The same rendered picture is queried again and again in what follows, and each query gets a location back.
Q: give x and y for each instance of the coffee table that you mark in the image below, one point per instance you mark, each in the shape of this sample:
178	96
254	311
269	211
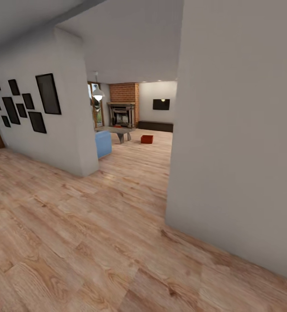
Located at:
120	132

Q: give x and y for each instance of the storage box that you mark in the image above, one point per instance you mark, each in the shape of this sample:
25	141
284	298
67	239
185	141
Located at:
146	139

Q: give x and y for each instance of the wall mounted tv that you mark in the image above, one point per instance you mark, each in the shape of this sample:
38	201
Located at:
161	104

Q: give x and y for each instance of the room light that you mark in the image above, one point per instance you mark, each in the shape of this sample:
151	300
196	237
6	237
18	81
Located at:
97	92

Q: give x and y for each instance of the sofa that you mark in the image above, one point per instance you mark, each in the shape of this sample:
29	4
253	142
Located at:
103	143

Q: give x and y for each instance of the wood fireplace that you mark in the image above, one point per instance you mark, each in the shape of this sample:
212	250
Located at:
122	115

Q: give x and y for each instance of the cabinet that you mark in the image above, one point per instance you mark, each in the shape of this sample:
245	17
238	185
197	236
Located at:
148	125

